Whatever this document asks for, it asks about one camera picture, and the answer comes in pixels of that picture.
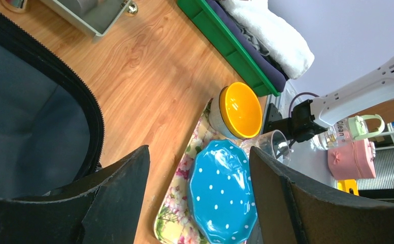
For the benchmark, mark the white garment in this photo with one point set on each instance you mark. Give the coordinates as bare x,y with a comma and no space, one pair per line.
286,45

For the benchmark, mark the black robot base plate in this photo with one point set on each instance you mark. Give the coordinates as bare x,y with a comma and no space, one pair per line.
274,121

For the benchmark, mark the grey garment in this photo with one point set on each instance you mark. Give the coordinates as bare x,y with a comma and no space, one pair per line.
254,41

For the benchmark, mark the round pastel mini drawer cabinet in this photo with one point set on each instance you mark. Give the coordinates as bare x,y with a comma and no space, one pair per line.
95,18

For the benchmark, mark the blue polka dot plate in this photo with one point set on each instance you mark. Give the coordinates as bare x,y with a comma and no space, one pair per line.
220,195

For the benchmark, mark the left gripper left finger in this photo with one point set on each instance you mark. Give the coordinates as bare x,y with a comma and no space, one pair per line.
103,207

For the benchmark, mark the small clear glass bowl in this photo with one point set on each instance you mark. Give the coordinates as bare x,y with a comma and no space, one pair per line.
275,144

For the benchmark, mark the floral rectangular tray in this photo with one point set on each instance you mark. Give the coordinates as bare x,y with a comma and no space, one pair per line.
174,222

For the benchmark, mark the small yellow block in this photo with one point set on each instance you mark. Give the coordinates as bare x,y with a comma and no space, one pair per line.
348,186

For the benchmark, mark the pink storage box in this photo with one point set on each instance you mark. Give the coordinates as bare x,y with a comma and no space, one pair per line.
353,161

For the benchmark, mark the navy blue garment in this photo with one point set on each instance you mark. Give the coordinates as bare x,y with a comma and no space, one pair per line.
268,66

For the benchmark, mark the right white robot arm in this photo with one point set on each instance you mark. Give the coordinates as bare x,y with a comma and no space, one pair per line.
313,117

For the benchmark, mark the orange bowl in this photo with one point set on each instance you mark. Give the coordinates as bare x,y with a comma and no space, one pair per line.
236,112

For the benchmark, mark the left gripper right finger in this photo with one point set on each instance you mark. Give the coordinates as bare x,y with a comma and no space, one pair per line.
294,208

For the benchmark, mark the pink and teal kids suitcase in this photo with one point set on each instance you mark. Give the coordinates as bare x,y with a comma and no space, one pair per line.
51,126

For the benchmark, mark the green plastic tray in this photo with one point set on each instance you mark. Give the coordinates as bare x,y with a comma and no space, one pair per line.
202,15

